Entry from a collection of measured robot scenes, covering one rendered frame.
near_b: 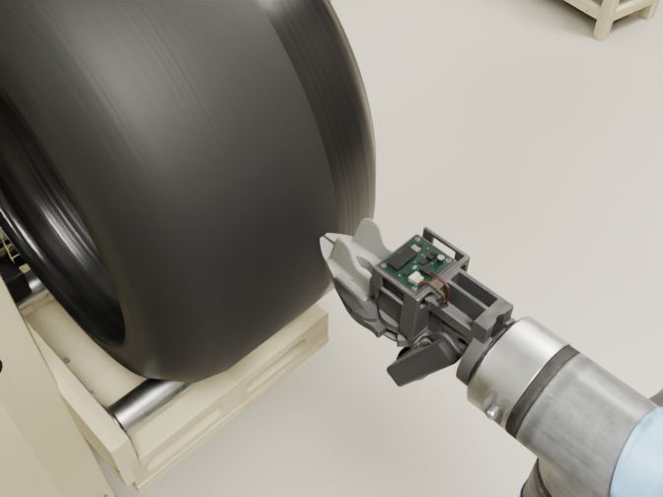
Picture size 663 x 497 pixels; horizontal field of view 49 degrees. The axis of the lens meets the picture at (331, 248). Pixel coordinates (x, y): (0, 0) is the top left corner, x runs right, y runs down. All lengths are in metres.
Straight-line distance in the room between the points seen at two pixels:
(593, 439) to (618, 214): 2.08
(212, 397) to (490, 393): 0.52
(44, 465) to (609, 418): 0.75
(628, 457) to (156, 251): 0.41
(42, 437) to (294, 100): 0.58
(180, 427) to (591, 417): 0.60
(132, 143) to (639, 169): 2.39
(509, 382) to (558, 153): 2.25
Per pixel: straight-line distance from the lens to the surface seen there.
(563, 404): 0.60
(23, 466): 1.06
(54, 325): 1.25
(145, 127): 0.62
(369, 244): 0.72
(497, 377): 0.61
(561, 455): 0.61
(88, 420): 0.96
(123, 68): 0.62
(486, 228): 2.47
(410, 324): 0.65
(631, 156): 2.90
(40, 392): 0.98
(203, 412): 1.04
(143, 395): 0.99
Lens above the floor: 1.75
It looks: 48 degrees down
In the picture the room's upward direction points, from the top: straight up
